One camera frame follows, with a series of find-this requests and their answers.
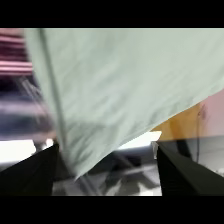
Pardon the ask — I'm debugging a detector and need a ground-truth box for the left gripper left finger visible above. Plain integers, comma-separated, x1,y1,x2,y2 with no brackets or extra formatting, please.
0,143,61,197

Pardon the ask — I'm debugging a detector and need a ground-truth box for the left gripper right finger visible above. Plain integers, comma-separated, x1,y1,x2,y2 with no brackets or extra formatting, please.
156,142,224,197

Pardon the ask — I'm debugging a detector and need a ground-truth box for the pale green shirt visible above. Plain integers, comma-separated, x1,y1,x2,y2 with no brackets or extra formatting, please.
23,27,224,181

